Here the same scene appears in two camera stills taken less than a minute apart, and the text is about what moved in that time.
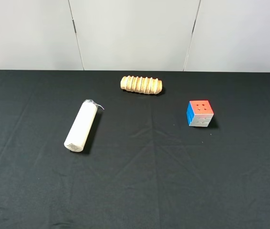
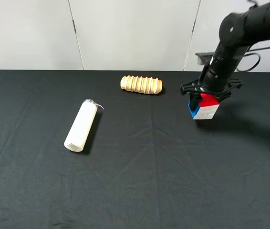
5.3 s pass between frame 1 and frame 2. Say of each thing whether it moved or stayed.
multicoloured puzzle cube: moved
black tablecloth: stayed
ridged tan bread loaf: stayed
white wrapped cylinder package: stayed
